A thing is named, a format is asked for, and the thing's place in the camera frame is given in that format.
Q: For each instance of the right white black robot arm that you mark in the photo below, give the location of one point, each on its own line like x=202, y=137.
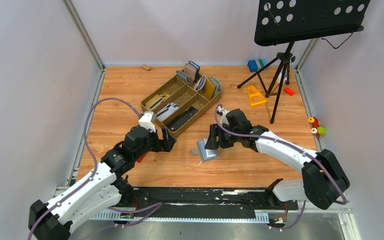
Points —
x=323, y=182

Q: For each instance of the small red toy brick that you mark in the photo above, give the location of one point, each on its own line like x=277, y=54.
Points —
x=289, y=91

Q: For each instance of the small cardboard scrap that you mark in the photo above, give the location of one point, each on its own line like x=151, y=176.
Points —
x=146, y=67

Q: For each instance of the tan card in basket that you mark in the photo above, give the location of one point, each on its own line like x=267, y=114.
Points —
x=165, y=95

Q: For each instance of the blue green toy block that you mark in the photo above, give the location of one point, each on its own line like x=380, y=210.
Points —
x=256, y=64

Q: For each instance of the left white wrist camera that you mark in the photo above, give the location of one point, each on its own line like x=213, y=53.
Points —
x=147, y=121

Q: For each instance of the black music stand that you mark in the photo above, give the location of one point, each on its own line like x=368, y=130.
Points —
x=289, y=21

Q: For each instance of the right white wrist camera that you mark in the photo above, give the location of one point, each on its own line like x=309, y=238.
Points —
x=223, y=115

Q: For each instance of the yellow card holder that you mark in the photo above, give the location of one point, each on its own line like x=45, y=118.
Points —
x=209, y=87

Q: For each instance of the blue tan card holder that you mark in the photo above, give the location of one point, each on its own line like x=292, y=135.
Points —
x=191, y=69

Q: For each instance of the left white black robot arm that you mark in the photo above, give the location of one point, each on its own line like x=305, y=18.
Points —
x=101, y=188

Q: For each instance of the red green toy figure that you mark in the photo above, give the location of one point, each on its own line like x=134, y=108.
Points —
x=316, y=128

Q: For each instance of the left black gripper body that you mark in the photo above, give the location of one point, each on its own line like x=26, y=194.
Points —
x=160, y=139

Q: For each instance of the woven divided basket tray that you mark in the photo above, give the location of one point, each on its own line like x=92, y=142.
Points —
x=184, y=96

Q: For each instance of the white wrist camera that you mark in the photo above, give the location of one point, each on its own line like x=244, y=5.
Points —
x=147, y=121
x=223, y=115

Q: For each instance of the black white cards stack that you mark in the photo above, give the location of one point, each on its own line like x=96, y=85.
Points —
x=166, y=111

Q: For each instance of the yellow triangular toy block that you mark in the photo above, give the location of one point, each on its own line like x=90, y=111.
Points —
x=255, y=97

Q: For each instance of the gold card magnetic stripe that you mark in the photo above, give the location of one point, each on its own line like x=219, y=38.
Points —
x=154, y=101

